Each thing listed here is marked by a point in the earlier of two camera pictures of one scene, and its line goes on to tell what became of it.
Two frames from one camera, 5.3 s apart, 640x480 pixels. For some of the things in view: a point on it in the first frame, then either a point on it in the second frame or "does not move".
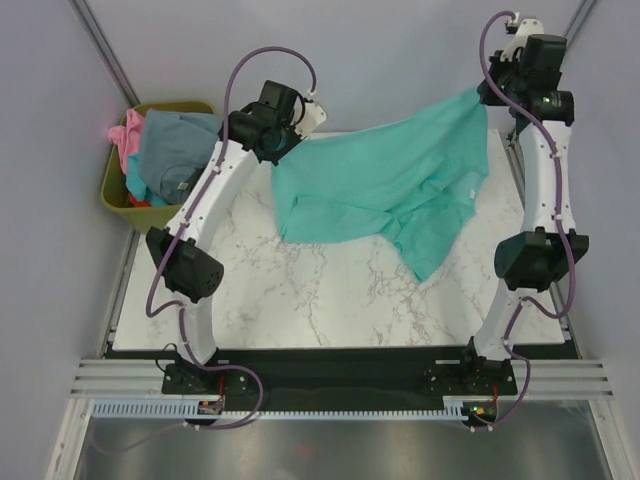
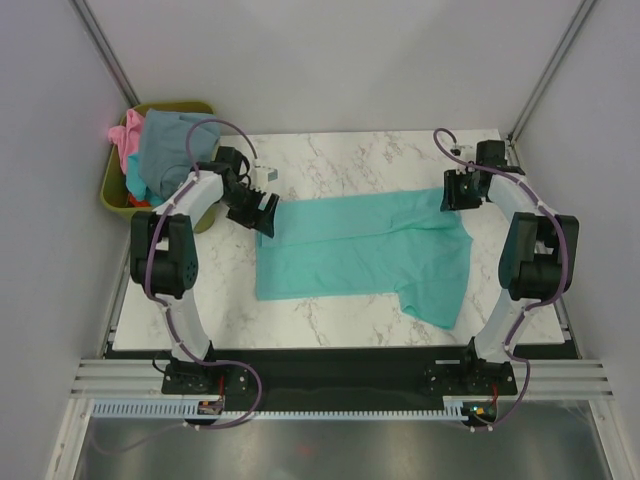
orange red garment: (138, 203) does not move
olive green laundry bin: (114, 193) does not move
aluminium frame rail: (144, 379) does not move
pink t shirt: (127, 138) does not move
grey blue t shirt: (173, 148) does not move
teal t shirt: (409, 179) to (399, 243)
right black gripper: (498, 66) to (452, 199)
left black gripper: (295, 139) to (254, 219)
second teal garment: (133, 183) does not move
